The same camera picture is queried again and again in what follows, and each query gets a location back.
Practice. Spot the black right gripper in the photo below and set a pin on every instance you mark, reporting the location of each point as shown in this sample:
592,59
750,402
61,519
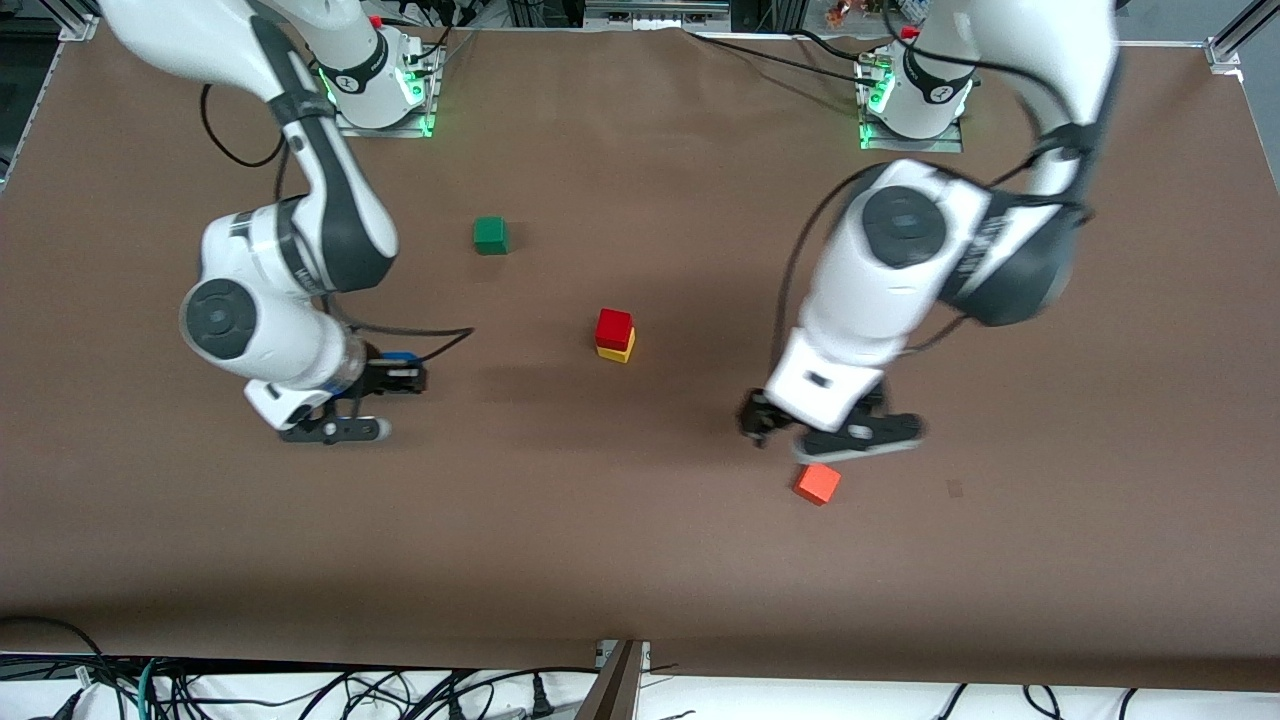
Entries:
381,379

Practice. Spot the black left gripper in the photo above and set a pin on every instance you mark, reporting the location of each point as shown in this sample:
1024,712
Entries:
757,414

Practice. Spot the red cube block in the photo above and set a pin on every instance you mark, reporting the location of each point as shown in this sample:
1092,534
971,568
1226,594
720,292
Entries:
613,328

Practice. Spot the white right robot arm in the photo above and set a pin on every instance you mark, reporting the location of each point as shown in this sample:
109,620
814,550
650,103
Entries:
290,330

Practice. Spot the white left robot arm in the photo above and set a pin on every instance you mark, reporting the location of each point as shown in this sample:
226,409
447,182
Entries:
870,290

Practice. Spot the orange cube block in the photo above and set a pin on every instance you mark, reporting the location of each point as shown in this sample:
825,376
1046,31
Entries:
817,482

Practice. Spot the yellow cube block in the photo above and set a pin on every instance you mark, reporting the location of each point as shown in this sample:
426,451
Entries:
618,354

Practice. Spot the green cube block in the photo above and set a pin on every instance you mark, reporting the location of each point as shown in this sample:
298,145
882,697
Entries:
490,235

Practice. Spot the brown table cover sheet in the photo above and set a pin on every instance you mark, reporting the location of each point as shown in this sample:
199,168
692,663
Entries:
640,560

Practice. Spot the brown support beam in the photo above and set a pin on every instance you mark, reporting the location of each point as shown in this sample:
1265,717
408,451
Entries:
610,695

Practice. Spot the black power plug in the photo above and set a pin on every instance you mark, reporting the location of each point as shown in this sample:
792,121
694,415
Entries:
542,700

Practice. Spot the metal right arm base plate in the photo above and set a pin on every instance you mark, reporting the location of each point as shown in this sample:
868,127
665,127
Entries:
345,128

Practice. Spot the silver metal table bracket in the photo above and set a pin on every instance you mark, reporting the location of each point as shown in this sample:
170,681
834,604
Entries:
605,655

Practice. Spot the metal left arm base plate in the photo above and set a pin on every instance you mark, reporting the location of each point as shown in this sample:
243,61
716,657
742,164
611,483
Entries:
945,145

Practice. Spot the silver metal rail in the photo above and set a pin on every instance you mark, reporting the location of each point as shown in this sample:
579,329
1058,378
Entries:
655,12

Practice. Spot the aluminium frame profile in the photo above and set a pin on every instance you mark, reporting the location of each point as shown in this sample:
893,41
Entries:
1225,45
78,25

